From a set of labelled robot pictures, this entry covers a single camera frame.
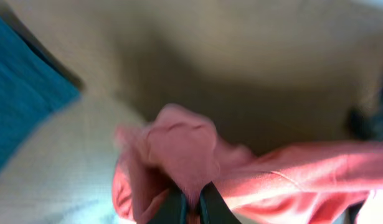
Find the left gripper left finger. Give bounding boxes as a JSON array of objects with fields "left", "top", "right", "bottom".
[{"left": 148, "top": 185, "right": 187, "bottom": 224}]

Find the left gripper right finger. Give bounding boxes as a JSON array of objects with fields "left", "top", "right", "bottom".
[{"left": 198, "top": 182, "right": 241, "bottom": 224}]

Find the red orange t-shirt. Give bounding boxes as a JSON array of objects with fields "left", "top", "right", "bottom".
[{"left": 112, "top": 105, "right": 383, "bottom": 223}]

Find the black patterned garment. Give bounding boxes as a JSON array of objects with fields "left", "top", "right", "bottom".
[{"left": 346, "top": 82, "right": 383, "bottom": 141}]

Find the folded navy blue garment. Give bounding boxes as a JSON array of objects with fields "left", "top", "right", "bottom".
[{"left": 0, "top": 17, "right": 80, "bottom": 171}]

